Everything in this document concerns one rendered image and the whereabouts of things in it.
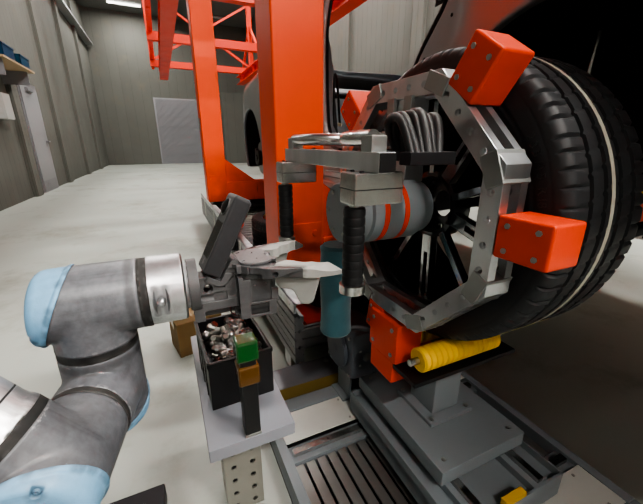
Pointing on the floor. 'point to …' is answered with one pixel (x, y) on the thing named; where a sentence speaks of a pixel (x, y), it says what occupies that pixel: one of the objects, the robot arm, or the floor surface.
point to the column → (243, 477)
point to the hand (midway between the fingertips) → (320, 251)
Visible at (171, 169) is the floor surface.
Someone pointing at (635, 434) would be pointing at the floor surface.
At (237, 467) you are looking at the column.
